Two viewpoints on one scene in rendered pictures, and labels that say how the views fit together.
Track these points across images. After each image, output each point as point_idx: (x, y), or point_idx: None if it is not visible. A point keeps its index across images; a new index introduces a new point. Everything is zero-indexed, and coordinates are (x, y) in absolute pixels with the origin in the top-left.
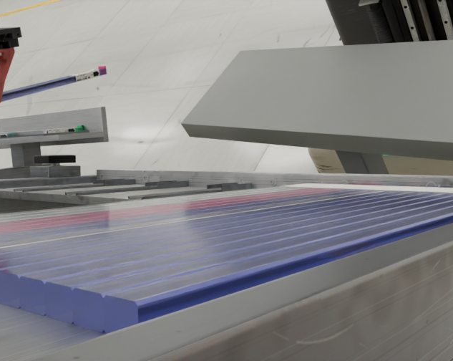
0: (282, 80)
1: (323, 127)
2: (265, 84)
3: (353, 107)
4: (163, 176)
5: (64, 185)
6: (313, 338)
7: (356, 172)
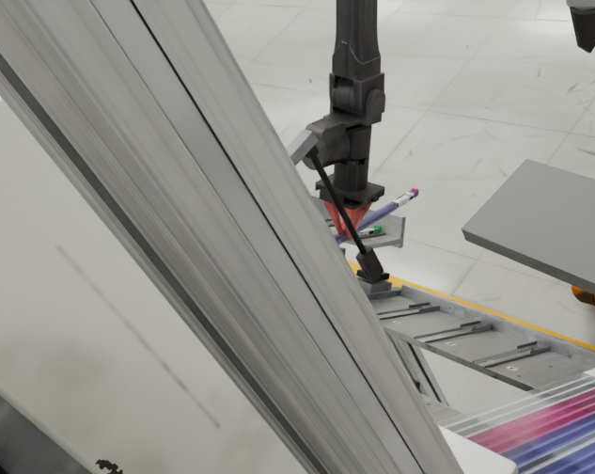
0: (569, 213)
1: None
2: (551, 212)
3: None
4: (468, 313)
5: (381, 300)
6: None
7: None
